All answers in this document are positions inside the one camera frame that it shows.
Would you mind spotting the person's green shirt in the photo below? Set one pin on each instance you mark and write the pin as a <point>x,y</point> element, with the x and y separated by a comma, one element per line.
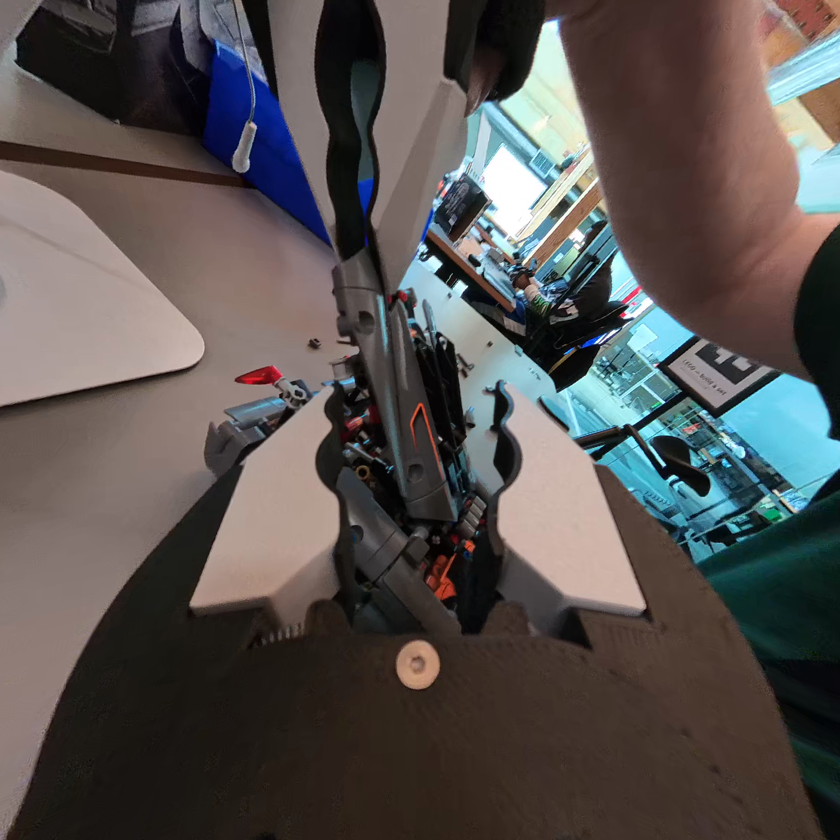
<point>787,623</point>

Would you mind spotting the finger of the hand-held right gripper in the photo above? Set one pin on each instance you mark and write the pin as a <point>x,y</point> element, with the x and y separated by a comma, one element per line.
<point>298,79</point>
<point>420,131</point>

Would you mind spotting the black computer monitor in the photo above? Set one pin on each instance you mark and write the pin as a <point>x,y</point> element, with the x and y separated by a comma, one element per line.
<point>590,256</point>

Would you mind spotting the dark printed box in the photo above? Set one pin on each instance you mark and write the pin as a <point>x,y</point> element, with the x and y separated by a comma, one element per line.
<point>463,203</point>

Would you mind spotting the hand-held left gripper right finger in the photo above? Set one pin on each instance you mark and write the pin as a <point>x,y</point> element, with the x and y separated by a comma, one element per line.
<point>564,525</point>

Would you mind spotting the framed white sign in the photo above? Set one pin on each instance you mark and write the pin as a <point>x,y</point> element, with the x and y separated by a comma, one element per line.
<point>718,374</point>

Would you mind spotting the person's right forearm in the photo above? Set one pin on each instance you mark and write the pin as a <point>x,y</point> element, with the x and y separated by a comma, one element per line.
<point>689,164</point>

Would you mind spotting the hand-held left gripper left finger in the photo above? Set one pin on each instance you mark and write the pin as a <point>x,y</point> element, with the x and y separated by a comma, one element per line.
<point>275,525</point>

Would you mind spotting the lego set box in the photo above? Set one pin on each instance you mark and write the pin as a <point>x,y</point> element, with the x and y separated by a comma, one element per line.
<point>131,65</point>

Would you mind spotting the black chair armrest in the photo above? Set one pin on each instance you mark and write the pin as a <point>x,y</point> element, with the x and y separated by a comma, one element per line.
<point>682,463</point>

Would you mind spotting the blue plastic bin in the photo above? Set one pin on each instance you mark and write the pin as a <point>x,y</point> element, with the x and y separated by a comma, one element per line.
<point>262,138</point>

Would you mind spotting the white book stand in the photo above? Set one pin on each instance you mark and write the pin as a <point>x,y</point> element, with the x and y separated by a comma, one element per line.
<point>79,295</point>

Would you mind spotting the grey lego vehicle model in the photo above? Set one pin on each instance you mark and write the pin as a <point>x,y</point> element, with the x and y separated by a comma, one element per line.
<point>407,407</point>

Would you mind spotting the wooden office desk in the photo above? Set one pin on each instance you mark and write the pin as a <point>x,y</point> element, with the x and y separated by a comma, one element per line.
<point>472,262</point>

